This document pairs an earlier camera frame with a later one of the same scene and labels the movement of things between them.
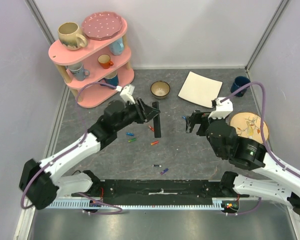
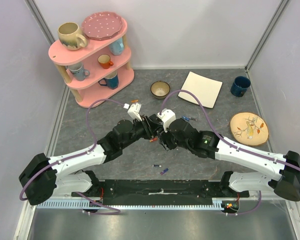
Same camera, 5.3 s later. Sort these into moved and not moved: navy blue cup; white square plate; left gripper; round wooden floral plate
Moved: left gripper
Not moved: white square plate; round wooden floral plate; navy blue cup
